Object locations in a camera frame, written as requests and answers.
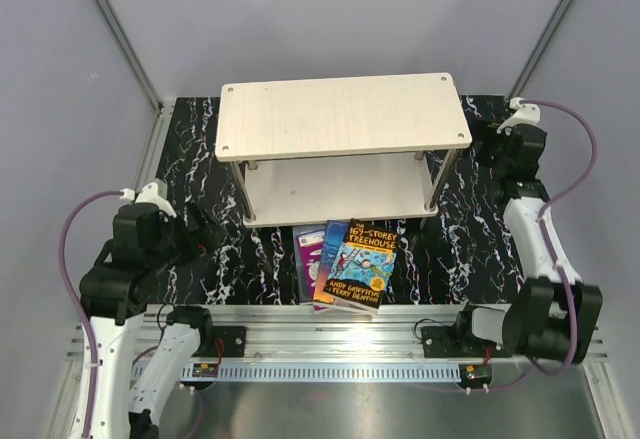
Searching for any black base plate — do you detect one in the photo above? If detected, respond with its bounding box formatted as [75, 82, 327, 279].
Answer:
[194, 325, 247, 358]
[420, 326, 494, 359]

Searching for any purple puzzle book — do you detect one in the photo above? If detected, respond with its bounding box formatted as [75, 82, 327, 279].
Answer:
[296, 229, 331, 314]

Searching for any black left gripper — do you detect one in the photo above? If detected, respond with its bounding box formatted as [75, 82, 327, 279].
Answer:
[147, 197, 228, 271]

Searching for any black marble pattern mat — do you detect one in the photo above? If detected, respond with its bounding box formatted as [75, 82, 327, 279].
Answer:
[152, 97, 524, 305]

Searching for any two-tier light wooden shelf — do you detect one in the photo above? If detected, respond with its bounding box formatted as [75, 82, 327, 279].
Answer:
[215, 72, 471, 228]

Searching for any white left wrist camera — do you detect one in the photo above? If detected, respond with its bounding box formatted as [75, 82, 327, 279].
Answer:
[120, 179, 177, 218]

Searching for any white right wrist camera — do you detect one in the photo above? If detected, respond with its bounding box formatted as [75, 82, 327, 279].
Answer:
[496, 97, 540, 135]

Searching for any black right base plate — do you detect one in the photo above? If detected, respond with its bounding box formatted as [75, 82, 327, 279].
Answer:
[420, 326, 494, 359]

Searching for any slotted white cable duct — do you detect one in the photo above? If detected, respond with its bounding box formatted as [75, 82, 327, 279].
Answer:
[180, 362, 461, 383]

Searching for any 169-Storey Treehouse book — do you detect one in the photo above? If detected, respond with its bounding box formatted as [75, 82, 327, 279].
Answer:
[323, 219, 400, 314]

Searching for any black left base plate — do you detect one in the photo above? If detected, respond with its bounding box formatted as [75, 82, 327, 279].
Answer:
[194, 325, 247, 358]

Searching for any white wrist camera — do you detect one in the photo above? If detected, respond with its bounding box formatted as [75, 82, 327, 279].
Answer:
[496, 97, 540, 135]
[120, 179, 177, 218]

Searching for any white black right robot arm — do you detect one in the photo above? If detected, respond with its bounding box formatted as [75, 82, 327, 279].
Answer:
[452, 121, 603, 366]

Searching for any Jane Eyre book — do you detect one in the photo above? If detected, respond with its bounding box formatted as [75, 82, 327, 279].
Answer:
[313, 220, 349, 312]

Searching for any dark blue book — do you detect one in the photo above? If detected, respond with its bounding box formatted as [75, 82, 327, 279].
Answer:
[292, 226, 328, 305]

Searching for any aluminium mounting rail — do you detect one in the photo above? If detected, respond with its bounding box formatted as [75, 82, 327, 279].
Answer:
[64, 302, 609, 363]

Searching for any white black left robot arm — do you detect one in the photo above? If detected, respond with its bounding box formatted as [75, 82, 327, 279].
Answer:
[70, 202, 225, 438]

